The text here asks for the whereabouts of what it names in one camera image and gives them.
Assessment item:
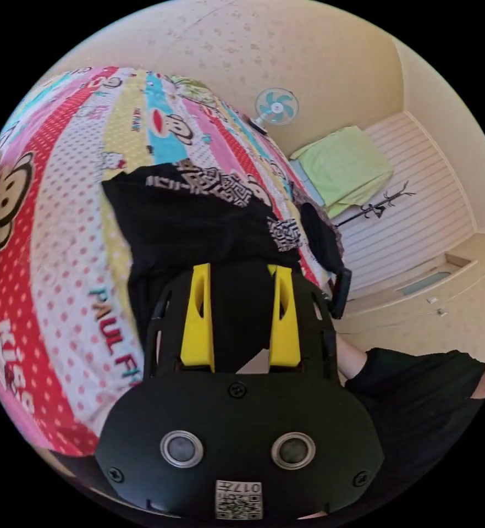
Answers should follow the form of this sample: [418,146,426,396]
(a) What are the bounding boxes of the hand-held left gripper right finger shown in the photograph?
[267,265,302,369]

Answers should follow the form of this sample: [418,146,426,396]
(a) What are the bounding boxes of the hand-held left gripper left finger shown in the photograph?
[179,263,217,373]

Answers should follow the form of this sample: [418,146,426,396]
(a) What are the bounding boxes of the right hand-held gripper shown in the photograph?
[300,201,345,274]

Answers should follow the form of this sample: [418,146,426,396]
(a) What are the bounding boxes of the black long sleeve patterned trim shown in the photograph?
[101,161,306,375]

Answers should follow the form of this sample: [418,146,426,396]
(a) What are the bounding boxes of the person's right forearm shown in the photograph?
[334,333,368,382]

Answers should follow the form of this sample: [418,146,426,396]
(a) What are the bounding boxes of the black coat rack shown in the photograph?
[334,180,417,229]

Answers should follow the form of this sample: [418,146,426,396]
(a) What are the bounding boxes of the green curtain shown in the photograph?
[289,125,395,220]

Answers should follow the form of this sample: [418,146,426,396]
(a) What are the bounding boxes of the fan with teal blades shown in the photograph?
[249,86,301,134]

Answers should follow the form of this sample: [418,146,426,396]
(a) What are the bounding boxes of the person's body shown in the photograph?
[344,288,485,510]

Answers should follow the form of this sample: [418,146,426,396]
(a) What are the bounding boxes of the bed with cartoon printed sheet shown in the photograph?
[0,65,345,459]

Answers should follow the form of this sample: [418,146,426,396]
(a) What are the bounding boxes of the green patterned pillow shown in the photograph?
[169,74,217,101]

